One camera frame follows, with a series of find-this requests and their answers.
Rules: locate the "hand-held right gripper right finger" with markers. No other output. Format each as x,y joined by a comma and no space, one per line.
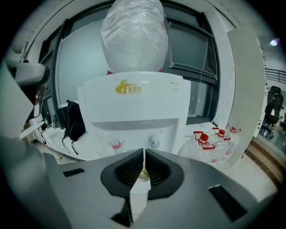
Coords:
196,190

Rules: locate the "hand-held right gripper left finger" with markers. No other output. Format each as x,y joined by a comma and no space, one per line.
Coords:
89,190

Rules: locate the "black backpack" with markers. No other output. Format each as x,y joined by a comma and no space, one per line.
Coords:
73,120

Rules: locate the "wooden step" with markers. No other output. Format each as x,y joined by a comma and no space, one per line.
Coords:
268,161

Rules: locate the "green bottle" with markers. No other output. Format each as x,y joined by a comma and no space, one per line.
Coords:
45,123

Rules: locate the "round white table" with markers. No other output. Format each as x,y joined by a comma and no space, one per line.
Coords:
31,129

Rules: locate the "white water dispenser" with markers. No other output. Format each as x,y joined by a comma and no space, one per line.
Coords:
134,105

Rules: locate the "white partition panel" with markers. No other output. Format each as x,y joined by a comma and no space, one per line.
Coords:
245,89

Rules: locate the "black office chair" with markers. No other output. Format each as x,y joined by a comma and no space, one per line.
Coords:
273,107

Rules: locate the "large clear water jug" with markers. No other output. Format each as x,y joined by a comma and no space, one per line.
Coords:
134,35

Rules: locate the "round ceiling lamp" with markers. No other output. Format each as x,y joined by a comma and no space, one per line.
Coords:
274,42

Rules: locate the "grey head-mounted camera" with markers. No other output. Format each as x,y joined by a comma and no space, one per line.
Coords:
29,73

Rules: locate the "dark window frame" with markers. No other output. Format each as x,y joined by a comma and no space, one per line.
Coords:
210,56

